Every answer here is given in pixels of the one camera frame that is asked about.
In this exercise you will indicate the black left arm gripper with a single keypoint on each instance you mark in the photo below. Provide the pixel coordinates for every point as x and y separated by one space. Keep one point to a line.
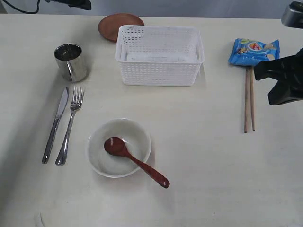
82 4

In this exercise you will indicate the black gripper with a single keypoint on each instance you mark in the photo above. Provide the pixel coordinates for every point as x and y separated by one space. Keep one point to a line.
288 72

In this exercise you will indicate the brown wooden plate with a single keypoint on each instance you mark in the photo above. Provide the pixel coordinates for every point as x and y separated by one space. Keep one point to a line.
109 26

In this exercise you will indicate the wooden chopstick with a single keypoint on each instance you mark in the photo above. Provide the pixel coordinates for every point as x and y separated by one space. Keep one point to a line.
252 98
246 110

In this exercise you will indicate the blue chips bag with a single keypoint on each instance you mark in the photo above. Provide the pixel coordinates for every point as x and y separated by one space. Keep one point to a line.
248 52

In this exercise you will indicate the stainless steel cup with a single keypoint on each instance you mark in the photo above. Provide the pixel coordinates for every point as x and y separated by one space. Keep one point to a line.
70 61

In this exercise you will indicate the silver table knife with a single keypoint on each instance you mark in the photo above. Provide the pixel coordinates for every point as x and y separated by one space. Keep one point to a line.
60 110

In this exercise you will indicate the silver fork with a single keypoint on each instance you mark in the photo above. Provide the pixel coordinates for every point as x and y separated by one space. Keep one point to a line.
76 104

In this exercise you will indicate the grey ceramic bowl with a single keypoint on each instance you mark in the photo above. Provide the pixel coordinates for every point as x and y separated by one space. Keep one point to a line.
136 139

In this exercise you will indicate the brown wooden spoon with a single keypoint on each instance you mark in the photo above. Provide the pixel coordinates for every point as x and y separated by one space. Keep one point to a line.
116 146

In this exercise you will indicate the white plastic woven basket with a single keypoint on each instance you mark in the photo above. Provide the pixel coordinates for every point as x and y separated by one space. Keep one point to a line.
159 55

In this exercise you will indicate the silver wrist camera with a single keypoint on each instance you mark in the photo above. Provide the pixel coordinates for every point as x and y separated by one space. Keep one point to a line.
293 15

